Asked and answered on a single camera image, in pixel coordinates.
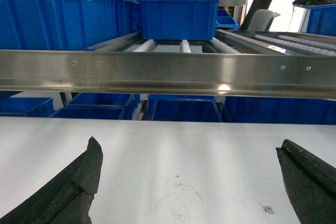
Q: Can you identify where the lower blue bin left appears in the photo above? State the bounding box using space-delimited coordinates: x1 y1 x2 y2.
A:
1 97 54 118

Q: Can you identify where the large blue bin left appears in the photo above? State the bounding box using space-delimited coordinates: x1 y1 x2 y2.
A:
1 0 140 50

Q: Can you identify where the lower blue bin centre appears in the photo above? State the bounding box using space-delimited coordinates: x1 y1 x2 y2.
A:
148 94 223 123

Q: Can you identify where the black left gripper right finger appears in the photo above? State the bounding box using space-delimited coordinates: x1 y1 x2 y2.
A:
276 139 335 223

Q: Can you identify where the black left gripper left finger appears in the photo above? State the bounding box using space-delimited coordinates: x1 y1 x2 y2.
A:
1 137 103 223

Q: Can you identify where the lower blue bin right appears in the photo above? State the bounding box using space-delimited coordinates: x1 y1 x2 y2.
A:
222 97 335 125

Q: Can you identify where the lower blue bin centre-left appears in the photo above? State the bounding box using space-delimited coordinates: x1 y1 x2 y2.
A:
51 93 140 120

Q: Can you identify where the black office chair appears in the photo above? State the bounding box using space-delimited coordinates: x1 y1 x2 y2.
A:
239 0 280 31

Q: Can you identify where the blue bin on rollers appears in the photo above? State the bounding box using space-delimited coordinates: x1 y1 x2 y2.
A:
138 0 219 40

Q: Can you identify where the blue bin far right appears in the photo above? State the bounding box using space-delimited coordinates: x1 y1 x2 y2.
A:
306 4 336 37

